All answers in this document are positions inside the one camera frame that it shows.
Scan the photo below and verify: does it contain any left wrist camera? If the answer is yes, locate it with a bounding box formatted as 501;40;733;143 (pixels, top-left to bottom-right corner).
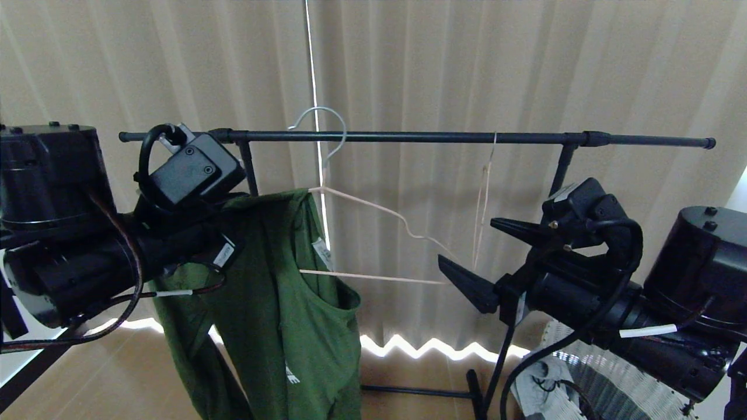
149;122;247;211

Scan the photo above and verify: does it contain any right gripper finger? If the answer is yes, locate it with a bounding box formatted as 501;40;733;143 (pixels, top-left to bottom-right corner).
490;218;546;249
438;255;501;314

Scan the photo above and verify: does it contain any white laundry basket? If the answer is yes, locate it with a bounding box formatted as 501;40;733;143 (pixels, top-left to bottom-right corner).
528;318;701;420

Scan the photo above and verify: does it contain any pale grey garment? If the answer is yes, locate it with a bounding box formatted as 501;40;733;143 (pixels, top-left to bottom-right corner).
514;356;575;420

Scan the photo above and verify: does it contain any black clothes rack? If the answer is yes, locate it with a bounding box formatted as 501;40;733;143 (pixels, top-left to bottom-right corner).
118;128;717;420

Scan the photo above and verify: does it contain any green long-sleeved shirt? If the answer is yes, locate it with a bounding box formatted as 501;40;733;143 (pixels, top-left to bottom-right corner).
146;188;362;420

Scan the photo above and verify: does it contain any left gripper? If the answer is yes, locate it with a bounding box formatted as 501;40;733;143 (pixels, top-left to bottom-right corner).
3;201;243;327

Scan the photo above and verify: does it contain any pink clothes hanger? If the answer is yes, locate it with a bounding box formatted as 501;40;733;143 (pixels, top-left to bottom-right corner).
288;107;465;286
472;133;498;272

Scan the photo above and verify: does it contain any beige curtain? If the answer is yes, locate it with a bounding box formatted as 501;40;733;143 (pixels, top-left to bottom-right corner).
0;0;747;359

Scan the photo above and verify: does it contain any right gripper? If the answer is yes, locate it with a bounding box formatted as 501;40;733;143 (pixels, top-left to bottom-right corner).
496;245;741;402

